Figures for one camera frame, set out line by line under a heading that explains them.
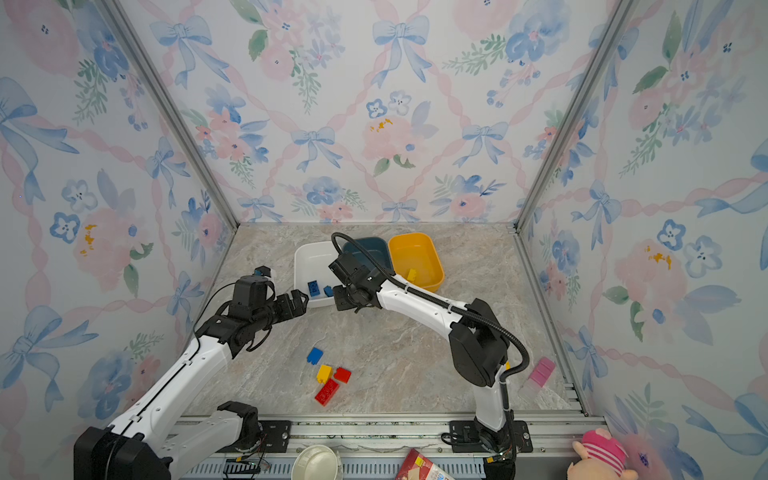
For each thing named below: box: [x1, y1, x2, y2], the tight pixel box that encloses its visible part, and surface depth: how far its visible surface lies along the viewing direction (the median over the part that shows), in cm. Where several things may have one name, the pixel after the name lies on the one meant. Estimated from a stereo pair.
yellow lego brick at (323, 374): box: [316, 364, 332, 385], surface depth 84 cm
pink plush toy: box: [567, 428, 639, 480], surface depth 68 cm
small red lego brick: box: [334, 367, 352, 383], surface depth 85 cm
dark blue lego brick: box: [307, 280, 321, 297], surface depth 102 cm
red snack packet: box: [394, 448, 455, 480], surface depth 68 cm
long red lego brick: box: [314, 378, 340, 407], surface depth 81 cm
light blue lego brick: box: [306, 347, 324, 365], surface depth 90 cm
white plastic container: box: [293, 240, 339, 308], surface depth 105 cm
